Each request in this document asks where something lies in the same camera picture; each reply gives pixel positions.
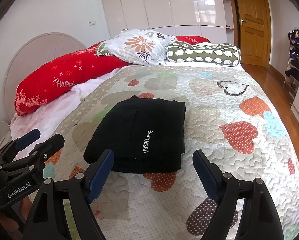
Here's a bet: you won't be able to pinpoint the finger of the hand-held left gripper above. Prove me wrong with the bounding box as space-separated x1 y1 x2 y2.
0 129 41 165
5 134 65 178

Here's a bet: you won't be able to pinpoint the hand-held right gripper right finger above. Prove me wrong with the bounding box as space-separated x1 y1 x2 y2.
192 150 285 240

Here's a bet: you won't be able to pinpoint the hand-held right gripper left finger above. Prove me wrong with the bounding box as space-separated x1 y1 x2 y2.
27 149 114 240

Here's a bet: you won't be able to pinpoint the black pants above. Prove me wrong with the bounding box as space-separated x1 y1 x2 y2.
84 95 186 174

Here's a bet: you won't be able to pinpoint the heart patterned quilt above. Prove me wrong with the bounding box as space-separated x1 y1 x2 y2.
43 65 299 240

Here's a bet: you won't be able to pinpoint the white bed sheet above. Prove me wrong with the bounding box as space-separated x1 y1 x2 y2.
10 67 120 140

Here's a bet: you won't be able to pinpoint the long red pillow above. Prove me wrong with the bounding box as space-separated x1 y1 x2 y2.
14 47 130 117

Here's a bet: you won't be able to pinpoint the round beige headboard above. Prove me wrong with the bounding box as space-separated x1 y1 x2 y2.
5 32 87 120

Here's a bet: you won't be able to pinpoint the green patterned bolster pillow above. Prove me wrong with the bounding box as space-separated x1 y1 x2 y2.
166 42 242 67

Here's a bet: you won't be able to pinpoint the small red pillow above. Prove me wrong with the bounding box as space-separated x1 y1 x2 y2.
176 35 211 44

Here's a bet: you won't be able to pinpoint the white floral pillow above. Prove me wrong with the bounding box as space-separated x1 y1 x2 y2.
97 29 177 67

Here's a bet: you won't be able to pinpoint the wooden door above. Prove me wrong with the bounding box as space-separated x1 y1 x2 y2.
233 0 271 67

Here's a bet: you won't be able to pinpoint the glossy white wardrobe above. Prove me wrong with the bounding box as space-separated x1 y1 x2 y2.
98 0 235 37

